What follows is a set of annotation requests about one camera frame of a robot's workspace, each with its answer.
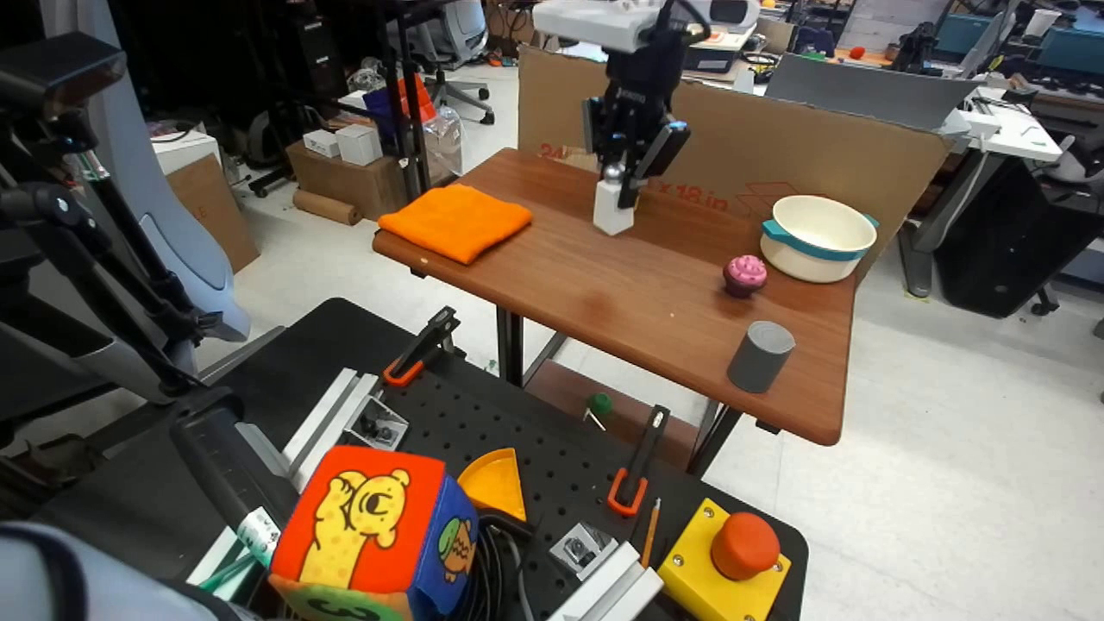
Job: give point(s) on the colourful soft bear cube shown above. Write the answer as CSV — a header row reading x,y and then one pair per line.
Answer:
x,y
374,535

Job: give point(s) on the aluminium profile rail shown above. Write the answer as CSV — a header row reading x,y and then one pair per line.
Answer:
x,y
608,584
331,422

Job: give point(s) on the grey cylinder block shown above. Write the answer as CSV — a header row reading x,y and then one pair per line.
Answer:
x,y
761,355

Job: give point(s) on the small green capped item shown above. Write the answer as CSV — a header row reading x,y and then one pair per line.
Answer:
x,y
598,409

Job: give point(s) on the black table leg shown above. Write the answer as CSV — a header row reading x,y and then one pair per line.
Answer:
x,y
717,437
511,347

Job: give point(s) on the white office desk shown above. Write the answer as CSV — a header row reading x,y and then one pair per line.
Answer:
x,y
1011,125

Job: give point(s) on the black orange spring clamp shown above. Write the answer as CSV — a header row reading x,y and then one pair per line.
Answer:
x,y
641,461
422,351

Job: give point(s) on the folded orange cloth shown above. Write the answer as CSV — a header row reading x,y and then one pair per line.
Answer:
x,y
455,223

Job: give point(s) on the tall brown cardboard box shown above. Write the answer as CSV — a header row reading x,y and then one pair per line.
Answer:
x,y
211,200

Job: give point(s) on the wooden pencil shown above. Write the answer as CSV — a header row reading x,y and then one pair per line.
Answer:
x,y
654,534

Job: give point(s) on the yellow emergency stop box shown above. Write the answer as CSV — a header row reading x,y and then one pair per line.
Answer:
x,y
725,565

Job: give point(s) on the orange wedge piece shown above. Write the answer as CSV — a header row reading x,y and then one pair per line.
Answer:
x,y
498,484

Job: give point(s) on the pink small ball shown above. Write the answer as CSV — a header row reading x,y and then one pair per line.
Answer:
x,y
745,273

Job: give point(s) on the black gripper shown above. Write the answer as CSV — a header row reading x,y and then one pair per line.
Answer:
x,y
635,121

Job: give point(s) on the light blue fabric cover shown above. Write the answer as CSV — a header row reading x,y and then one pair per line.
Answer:
x,y
148,196

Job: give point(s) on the printed marker tag card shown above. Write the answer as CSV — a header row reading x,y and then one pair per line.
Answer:
x,y
582,550
377,426

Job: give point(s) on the open brown cardboard box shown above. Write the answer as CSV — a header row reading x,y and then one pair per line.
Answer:
x,y
350,184

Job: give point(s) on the small white box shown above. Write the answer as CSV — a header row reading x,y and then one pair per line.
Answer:
x,y
317,144
359,144

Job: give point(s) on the black camera tripod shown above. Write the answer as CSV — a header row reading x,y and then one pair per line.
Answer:
x,y
71,286

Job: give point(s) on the grey blue fabric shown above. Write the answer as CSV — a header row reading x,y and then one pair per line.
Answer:
x,y
71,580

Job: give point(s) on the black bag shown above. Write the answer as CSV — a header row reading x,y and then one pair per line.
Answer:
x,y
1011,244

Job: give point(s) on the brown cardboard tube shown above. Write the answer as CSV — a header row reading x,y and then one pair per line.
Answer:
x,y
326,209

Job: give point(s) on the white green bracket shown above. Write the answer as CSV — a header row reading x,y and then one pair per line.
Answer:
x,y
239,550

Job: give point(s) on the black office chair base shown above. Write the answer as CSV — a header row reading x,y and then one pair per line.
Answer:
x,y
467,91

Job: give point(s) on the grey flat panel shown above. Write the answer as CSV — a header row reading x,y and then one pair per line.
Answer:
x,y
864,91

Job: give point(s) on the white salt shaker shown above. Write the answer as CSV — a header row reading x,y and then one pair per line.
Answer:
x,y
608,215

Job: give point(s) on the brown cardboard backdrop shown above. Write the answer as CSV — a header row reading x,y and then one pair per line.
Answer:
x,y
782,151

